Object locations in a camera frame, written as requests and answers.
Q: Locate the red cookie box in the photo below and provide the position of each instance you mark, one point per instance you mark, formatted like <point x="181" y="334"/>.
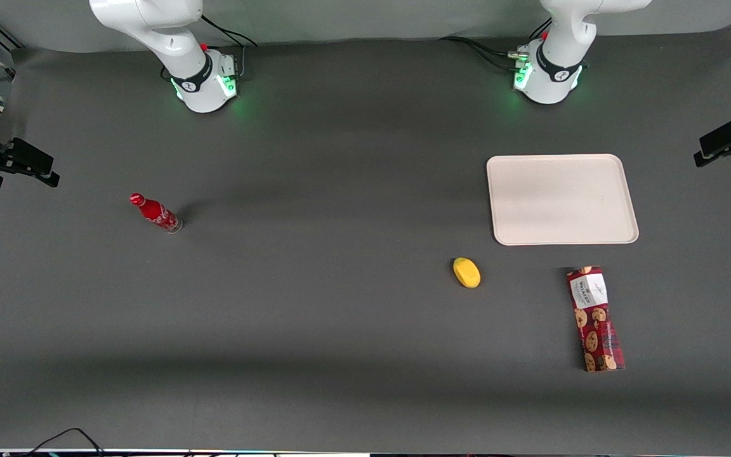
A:
<point x="596" y="320"/>

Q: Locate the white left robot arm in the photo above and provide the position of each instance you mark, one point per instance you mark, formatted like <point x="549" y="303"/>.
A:
<point x="559" y="60"/>

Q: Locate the beige plastic tray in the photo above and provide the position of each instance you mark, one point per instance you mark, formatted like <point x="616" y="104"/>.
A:
<point x="561" y="198"/>

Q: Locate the red cola bottle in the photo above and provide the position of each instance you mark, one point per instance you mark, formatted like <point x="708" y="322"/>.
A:
<point x="156" y="213"/>

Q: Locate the yellow lemon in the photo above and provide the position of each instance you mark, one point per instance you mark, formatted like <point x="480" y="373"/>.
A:
<point x="466" y="272"/>

